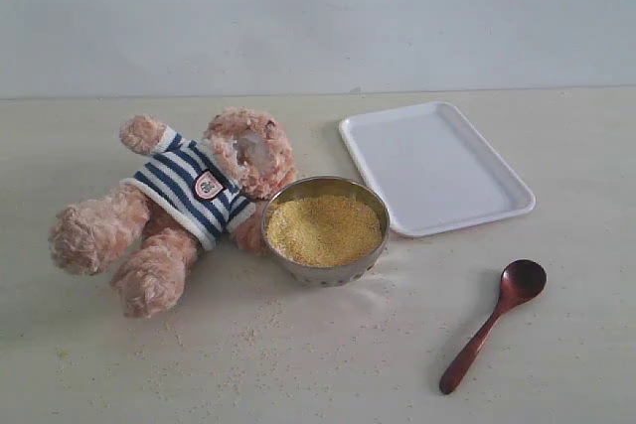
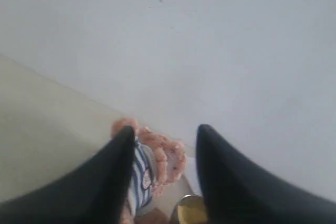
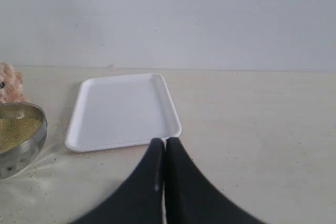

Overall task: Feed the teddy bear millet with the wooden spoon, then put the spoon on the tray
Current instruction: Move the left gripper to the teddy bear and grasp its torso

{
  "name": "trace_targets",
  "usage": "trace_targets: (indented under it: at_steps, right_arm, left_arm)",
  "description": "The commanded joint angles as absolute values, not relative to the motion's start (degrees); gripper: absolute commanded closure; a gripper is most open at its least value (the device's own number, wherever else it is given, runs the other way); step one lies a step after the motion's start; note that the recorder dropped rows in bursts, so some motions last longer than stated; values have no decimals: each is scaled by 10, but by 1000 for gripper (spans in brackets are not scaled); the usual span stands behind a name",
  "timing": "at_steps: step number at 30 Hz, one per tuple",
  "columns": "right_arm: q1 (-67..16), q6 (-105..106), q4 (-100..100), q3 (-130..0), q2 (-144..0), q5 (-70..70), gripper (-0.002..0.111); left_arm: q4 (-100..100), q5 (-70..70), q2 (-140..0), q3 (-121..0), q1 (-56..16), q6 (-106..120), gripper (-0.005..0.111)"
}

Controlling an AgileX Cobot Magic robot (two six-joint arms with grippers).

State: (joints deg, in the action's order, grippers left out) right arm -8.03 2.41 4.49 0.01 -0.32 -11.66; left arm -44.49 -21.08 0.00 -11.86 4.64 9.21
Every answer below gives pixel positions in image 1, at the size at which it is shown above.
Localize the plush teddy bear striped sweater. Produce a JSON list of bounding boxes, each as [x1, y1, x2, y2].
[[49, 108, 296, 318]]

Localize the yellow millet grains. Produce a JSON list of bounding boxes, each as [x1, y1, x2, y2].
[[266, 195, 383, 268]]

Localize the stainless steel bowl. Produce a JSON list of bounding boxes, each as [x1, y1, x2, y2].
[[261, 176, 390, 287]]

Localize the white plastic tray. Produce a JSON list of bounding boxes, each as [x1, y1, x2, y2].
[[339, 101, 536, 237]]

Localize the dark red wooden spoon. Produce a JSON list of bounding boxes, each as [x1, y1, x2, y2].
[[438, 259, 547, 395]]

